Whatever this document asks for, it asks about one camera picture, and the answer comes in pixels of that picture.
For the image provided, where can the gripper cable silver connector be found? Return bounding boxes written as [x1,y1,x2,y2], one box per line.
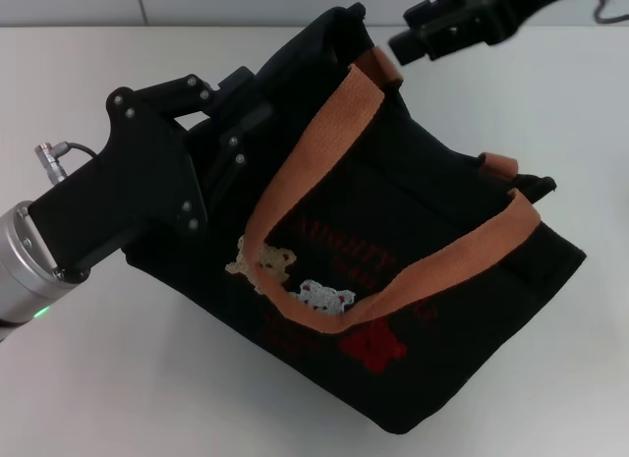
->
[32,141,98,186]
[592,0,629,24]

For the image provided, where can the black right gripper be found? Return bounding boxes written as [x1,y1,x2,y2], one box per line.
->
[387,0,594,68]

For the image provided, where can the black food bag orange handles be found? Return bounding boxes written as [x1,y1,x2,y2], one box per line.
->
[121,2,588,435]

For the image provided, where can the right gripper cable silver connector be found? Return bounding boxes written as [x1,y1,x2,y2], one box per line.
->
[592,0,629,24]

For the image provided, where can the left gripper cable silver connector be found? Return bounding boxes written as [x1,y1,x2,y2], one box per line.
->
[32,141,98,186]

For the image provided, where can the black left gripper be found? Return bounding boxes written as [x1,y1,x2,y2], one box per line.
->
[28,65,274,282]

